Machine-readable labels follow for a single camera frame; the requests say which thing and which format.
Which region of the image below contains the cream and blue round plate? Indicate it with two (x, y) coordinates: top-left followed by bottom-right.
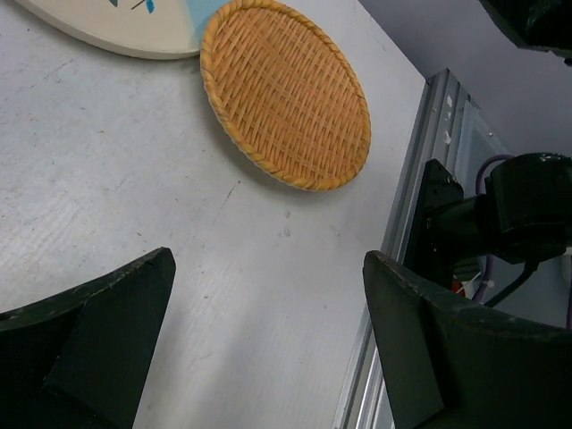
(18, 0), (226, 60)

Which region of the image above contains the round woven bamboo plate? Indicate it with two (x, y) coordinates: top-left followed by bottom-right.
(200, 1), (372, 191)

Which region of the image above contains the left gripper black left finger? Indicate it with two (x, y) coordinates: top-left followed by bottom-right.
(1, 248), (175, 428)

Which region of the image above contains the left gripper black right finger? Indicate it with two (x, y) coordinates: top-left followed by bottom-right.
(363, 251), (571, 428)

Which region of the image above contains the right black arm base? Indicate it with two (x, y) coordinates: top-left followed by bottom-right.
(403, 159), (483, 291)

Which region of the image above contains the aluminium front rail frame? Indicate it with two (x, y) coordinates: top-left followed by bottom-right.
(332, 69), (508, 428)

